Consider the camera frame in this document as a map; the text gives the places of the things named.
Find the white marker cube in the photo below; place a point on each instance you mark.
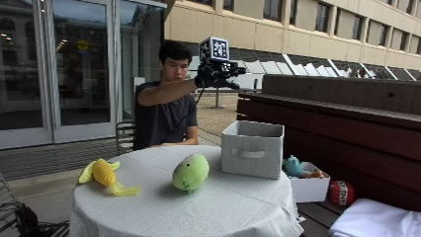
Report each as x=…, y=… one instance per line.
x=215, y=48

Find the the person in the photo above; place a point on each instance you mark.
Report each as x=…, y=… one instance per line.
x=162, y=115

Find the grey fabric storage box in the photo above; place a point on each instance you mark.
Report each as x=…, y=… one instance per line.
x=252, y=149

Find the teal plush toy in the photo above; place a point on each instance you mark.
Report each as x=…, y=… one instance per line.
x=292, y=166

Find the metal chair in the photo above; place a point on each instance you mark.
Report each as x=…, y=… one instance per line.
x=126, y=136

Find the green plush toy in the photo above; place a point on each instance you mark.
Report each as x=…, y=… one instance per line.
x=191, y=173

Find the dark wooden bench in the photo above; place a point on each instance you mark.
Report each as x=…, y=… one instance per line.
x=342, y=138

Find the orange plush toy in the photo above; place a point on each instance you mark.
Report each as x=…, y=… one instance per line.
x=315, y=174

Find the white cardboard box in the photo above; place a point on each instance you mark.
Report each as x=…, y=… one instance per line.
x=310, y=187

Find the glass door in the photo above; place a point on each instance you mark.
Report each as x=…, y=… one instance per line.
x=66, y=69

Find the white tablecloth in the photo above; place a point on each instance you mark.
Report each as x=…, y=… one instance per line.
x=184, y=200

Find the yellow corn plush toy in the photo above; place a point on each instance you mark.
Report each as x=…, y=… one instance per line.
x=104, y=173

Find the red round plush toy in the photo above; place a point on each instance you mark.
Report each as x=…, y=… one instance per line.
x=342, y=193

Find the white folded cloth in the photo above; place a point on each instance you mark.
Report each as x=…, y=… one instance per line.
x=377, y=219

